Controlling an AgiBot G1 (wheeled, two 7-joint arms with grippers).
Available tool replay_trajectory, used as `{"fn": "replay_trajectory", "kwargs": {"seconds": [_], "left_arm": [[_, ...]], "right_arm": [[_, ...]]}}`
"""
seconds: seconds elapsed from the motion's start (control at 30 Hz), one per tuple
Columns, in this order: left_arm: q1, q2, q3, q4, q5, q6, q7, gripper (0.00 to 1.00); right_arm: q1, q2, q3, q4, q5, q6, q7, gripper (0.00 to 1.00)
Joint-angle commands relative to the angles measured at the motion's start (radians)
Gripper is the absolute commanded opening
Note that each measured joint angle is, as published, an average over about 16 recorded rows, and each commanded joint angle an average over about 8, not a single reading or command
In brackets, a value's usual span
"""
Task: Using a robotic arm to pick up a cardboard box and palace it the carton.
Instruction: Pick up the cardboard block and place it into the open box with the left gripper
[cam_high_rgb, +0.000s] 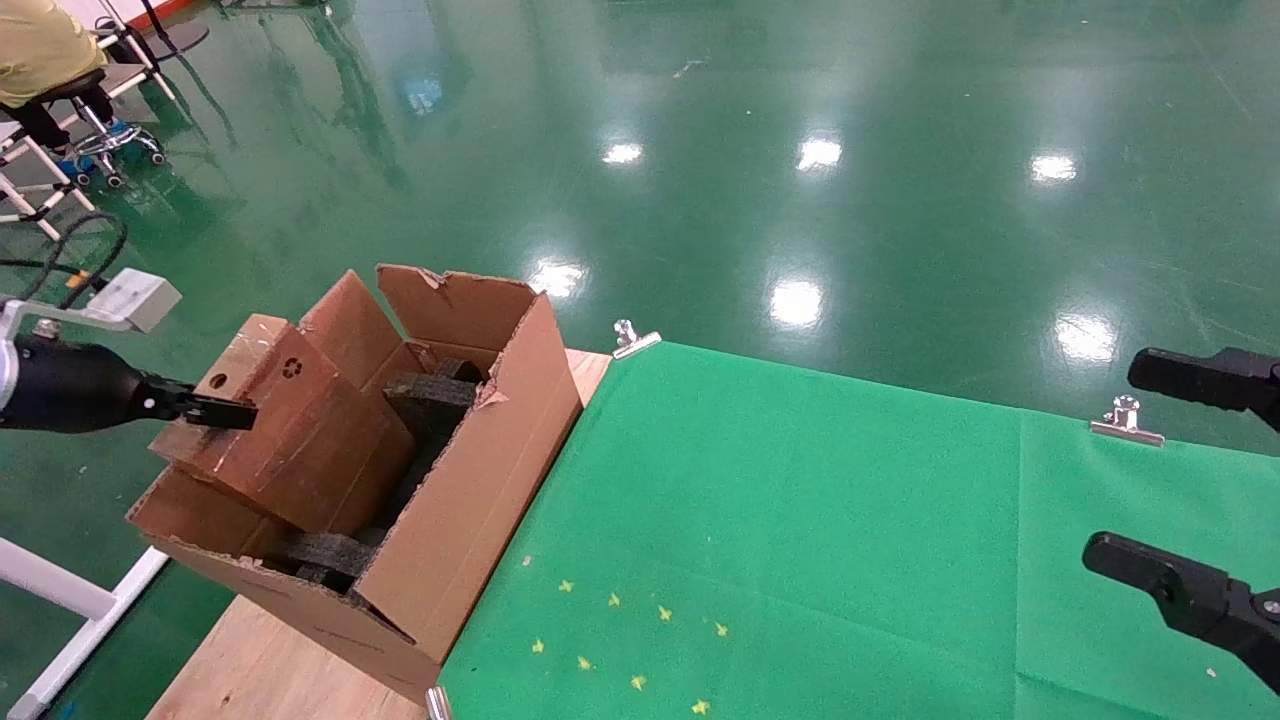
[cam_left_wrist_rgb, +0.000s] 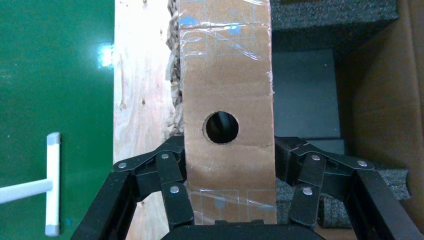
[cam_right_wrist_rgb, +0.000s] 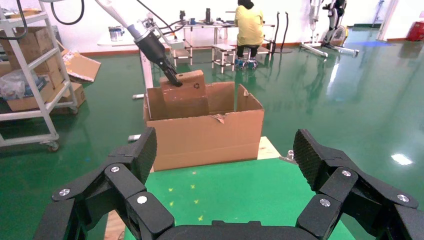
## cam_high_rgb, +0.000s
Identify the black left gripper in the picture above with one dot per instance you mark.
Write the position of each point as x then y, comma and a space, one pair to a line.
70, 390

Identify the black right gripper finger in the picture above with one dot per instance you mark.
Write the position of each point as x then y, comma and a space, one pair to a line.
1200, 378
1190, 595

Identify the small brown cardboard box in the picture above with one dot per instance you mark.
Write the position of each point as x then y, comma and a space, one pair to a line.
300, 440

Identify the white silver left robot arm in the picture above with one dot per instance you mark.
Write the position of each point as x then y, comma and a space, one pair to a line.
5, 375

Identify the large open cardboard carton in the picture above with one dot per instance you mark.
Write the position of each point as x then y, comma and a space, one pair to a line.
470, 500

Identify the silver binder clip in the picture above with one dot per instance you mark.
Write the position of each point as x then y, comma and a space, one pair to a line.
634, 340
1127, 422

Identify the black foam block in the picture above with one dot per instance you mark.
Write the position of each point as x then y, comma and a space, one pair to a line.
325, 556
430, 392

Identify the black stool with wheels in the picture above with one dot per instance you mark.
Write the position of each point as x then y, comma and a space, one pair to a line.
105, 135

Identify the green table cloth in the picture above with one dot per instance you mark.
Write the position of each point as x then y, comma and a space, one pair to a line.
880, 560

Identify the person in yellow shirt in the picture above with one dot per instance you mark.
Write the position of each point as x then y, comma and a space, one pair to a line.
35, 45

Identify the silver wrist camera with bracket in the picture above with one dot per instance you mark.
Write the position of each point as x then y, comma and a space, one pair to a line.
135, 298

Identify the white table leg frame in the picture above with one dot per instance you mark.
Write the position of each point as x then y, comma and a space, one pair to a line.
70, 620

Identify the white metal frame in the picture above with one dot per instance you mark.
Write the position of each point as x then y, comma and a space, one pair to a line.
40, 205

